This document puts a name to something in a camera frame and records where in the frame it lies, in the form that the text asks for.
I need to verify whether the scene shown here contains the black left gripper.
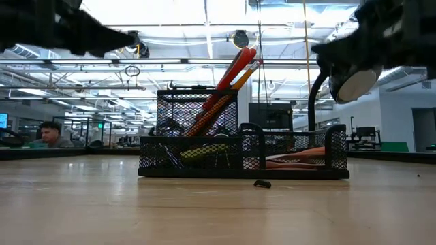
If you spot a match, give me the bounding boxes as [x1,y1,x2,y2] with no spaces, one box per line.
[0,0,136,58]

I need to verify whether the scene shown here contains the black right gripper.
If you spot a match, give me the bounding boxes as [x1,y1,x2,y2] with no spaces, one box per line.
[311,0,436,79]

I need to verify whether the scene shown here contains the orange pencil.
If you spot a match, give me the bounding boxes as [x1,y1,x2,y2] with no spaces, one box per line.
[185,59,264,137]

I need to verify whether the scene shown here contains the red handled scissors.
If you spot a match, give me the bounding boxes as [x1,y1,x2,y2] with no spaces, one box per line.
[193,46,258,137]

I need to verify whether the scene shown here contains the black mesh desk organizer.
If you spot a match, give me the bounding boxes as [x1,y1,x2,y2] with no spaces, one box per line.
[138,88,351,180]

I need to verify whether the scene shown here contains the grey metal pipe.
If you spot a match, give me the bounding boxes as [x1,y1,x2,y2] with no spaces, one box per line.
[0,85,147,91]

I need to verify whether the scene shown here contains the black lab workstation equipment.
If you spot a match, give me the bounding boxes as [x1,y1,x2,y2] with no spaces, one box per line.
[345,116,382,151]

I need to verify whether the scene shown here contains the black framed glass partition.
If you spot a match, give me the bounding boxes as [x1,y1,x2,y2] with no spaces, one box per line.
[52,116,112,149]

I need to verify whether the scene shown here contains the black monitor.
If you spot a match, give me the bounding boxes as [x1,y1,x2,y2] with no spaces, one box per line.
[248,102,294,131]

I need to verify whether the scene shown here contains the green panel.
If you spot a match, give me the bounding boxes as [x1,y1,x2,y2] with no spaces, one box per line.
[380,141,410,153]

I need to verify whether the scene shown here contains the person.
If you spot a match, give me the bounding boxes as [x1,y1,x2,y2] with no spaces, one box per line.
[32,121,75,149]

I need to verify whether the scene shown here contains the dark grey doorway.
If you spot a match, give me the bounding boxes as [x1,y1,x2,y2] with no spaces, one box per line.
[411,108,436,153]

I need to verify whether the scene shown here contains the black looped cable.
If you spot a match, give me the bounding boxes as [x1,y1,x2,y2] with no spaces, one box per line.
[124,65,141,78]

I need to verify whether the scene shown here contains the black cable reel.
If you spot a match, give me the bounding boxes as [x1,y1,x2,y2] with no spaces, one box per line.
[127,29,151,59]
[232,29,251,50]

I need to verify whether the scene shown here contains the orange-yellow hanging cable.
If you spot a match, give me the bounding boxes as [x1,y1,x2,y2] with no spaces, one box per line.
[302,0,316,103]

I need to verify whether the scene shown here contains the long light fixture rail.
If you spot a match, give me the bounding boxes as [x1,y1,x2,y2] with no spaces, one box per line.
[0,57,320,66]

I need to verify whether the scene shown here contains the black hanging cable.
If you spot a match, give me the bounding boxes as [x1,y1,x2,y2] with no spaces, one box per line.
[255,0,265,104]

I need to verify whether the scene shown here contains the black aluminium table frame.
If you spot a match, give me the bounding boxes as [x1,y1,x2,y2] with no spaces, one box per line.
[0,146,436,165]

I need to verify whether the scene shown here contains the black robot station frame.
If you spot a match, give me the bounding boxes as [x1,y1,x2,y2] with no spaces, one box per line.
[166,80,228,92]

